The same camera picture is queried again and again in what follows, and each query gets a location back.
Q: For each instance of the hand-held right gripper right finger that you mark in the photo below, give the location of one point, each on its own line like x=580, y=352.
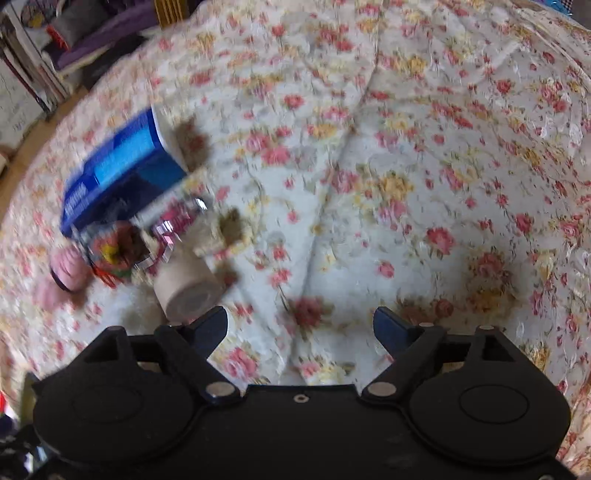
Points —
x=392, y=328

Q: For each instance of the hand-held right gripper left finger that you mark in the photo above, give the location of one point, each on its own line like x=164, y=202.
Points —
x=210, y=330

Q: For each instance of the beige tape roll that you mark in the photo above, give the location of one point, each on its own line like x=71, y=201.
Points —
x=184, y=286

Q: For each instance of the red knitted pouch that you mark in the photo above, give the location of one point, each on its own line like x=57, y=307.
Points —
x=117, y=249

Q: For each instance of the pink cloth bow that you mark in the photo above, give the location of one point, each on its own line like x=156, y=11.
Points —
x=69, y=270

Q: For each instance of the floral bedspread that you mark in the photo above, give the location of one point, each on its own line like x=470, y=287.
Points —
x=392, y=161

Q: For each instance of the blue tissue pack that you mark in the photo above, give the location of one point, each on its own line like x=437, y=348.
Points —
x=120, y=175

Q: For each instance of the white cabinet with drawings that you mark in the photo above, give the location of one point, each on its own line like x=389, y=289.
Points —
x=18, y=101

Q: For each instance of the purple sofa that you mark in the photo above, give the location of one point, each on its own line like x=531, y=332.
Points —
x=111, y=32

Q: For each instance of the wooden chair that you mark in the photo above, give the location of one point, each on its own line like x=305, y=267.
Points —
x=171, y=8

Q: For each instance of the red cushion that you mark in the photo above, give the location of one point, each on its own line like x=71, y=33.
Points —
x=56, y=37

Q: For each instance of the grey cushion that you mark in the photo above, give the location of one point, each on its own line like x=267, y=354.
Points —
x=76, y=25

